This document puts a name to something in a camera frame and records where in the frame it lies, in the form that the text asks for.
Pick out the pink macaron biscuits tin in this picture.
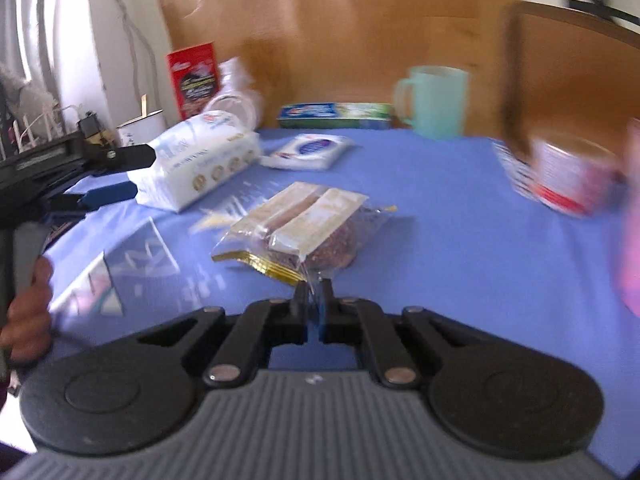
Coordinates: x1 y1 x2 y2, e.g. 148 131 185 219
618 118 640 316

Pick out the brown mesh chair back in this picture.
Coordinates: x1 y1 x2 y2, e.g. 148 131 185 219
501 1 639 160

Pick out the white blue wet wipes pack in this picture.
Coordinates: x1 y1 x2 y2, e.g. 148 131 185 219
259 133 355 171

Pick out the toothpaste box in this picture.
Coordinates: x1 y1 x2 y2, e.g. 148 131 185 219
278 102 394 129

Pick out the red white tin can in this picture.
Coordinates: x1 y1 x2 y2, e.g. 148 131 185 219
530 134 618 217

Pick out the white tissue pack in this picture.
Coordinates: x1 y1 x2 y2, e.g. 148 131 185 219
128 110 262 212

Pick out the white cup with stick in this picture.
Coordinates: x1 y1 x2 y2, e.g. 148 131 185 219
117 94 166 148

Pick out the black white printed card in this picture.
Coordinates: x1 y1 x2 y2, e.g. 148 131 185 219
492 141 536 200

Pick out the clear bag of snack bars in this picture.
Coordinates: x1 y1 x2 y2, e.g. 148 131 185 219
212 181 397 285

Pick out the wood grain panel board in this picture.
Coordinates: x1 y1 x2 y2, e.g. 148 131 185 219
158 0 516 136

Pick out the person's left hand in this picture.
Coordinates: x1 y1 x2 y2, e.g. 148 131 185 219
1 257 53 365

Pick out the stack of clear plastic cups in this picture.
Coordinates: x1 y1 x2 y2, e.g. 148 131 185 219
204 56 264 130

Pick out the red snack box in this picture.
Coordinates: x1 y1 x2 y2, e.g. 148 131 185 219
166 42 220 120

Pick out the blue tablecloth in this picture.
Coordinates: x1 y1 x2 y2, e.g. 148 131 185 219
49 130 639 474

